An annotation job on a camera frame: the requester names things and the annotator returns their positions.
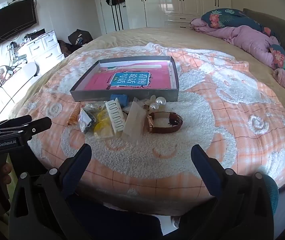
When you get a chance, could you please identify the clear plastic bag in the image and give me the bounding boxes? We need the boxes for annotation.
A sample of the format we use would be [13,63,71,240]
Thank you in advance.
[122,97,145,144]

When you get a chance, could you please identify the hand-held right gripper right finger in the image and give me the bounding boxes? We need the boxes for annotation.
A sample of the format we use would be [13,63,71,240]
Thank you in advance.
[180,145,274,240]

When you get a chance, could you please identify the white drawer dresser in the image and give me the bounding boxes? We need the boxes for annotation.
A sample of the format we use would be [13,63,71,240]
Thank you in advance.
[17,30,64,77]

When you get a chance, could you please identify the black wall television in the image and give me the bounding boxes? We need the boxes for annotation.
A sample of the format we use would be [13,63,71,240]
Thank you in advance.
[0,0,37,46]

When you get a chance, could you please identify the brown strap wristwatch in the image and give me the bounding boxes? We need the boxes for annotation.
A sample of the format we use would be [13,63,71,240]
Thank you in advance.
[146,112,183,133]

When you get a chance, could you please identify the small bag with dark jewelry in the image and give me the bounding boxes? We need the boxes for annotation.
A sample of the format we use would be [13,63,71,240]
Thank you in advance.
[79,104,98,133]

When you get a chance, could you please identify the grey headboard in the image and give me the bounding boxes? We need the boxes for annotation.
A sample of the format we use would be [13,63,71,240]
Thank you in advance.
[242,8,285,68]

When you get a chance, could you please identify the person's left hand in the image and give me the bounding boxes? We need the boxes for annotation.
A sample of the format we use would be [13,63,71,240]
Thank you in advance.
[0,162,13,185]

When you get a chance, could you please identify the yellow hair rings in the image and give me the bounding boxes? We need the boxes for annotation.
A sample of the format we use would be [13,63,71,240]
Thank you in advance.
[92,109,114,138]

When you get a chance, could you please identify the dark brown cloth pile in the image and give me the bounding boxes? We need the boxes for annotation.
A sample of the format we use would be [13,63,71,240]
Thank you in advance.
[57,40,76,56]

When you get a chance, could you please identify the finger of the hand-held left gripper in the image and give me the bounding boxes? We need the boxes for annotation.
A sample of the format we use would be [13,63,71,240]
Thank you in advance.
[7,117,52,140]
[0,115,33,130]

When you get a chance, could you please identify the orange spiral hair tie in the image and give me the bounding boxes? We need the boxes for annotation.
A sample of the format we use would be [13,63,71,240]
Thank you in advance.
[67,102,81,126]

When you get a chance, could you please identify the beige bed sheet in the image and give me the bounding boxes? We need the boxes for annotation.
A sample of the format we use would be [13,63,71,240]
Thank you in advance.
[10,26,285,188]

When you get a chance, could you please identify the white oval stool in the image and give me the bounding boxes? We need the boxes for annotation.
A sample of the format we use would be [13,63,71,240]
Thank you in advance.
[1,62,38,98]

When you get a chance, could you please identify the grey shallow cardboard box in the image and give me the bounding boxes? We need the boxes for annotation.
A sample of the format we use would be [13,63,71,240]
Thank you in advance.
[70,56,180,102]

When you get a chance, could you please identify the pearl hair clip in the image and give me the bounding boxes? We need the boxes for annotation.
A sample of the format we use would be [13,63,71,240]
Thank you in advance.
[144,95,166,110]

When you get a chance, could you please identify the pink quilt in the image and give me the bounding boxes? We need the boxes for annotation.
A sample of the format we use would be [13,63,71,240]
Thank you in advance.
[190,17,285,69]

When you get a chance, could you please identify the white slotted plastic card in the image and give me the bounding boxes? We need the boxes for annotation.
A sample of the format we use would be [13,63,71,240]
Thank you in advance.
[105,100,128,137]

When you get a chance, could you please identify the dark floral pillow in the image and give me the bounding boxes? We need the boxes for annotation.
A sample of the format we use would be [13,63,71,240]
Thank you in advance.
[201,8,273,37]
[269,44,285,77]

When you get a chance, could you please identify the person's dark pants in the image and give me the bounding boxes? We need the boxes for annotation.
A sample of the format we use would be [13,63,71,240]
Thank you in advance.
[67,197,163,237]

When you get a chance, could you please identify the black bag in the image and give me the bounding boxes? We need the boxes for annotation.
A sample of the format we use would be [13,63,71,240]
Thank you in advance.
[68,29,93,46]

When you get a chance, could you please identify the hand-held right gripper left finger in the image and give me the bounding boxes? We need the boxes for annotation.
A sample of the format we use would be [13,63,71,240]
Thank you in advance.
[9,144,93,240]

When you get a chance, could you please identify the small blue box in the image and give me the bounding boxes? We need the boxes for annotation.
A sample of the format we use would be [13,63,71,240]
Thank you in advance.
[110,94,128,107]

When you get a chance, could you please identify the white door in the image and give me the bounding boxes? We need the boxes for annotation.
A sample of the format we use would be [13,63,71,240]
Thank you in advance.
[99,0,130,34]

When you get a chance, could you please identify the white wardrobe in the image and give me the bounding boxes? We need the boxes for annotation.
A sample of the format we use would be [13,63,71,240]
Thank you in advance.
[130,0,233,29]

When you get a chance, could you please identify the pink book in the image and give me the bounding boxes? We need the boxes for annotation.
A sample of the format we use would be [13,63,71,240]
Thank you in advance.
[84,65,176,90]

